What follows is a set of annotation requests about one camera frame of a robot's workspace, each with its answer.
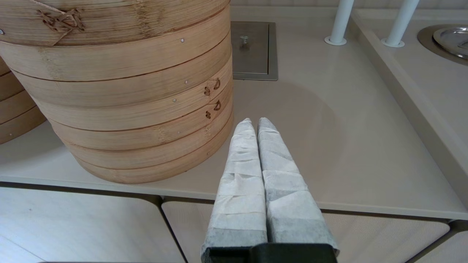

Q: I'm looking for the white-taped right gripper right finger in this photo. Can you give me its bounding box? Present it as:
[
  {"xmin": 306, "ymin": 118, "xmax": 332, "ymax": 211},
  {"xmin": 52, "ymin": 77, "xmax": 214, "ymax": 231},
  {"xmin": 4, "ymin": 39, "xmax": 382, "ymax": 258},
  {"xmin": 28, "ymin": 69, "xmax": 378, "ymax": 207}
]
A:
[{"xmin": 257, "ymin": 117, "xmax": 340, "ymax": 254}]

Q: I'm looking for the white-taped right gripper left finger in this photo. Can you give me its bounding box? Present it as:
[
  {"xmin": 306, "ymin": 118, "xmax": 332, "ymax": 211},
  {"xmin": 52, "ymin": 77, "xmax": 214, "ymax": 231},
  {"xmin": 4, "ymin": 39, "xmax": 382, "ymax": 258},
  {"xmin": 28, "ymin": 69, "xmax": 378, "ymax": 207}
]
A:
[{"xmin": 200, "ymin": 118, "xmax": 268, "ymax": 256}]

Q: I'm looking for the large bamboo steamer basket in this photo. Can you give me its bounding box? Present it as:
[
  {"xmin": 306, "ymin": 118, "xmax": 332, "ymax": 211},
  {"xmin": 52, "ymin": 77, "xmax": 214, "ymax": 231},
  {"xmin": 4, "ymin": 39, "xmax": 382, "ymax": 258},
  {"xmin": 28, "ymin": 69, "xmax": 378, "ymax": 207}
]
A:
[
  {"xmin": 77, "ymin": 124, "xmax": 234, "ymax": 184},
  {"xmin": 0, "ymin": 0, "xmax": 233, "ymax": 83},
  {"xmin": 13, "ymin": 35, "xmax": 233, "ymax": 131},
  {"xmin": 49, "ymin": 88, "xmax": 234, "ymax": 169}
]

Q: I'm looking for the stainless steel round lid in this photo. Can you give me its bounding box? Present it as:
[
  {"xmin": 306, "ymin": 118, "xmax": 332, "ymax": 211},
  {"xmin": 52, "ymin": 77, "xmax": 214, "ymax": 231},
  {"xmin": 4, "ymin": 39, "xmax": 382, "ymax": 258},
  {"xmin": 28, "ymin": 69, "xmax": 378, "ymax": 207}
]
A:
[{"xmin": 433, "ymin": 27, "xmax": 468, "ymax": 60}]

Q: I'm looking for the recessed stainless steel tray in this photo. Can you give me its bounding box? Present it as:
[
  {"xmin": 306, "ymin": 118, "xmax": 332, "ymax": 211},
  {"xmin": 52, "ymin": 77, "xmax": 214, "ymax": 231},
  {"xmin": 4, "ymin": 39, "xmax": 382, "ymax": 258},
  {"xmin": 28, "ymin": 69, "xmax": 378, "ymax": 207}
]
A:
[{"xmin": 230, "ymin": 21, "xmax": 278, "ymax": 81}]

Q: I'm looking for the white metal pole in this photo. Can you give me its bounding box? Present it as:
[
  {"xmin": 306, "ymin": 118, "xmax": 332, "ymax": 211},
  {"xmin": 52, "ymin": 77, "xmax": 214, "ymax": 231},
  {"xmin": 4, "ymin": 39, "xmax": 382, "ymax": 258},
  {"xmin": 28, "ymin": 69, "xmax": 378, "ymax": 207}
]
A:
[
  {"xmin": 381, "ymin": 0, "xmax": 420, "ymax": 48},
  {"xmin": 324, "ymin": 0, "xmax": 355, "ymax": 46}
]

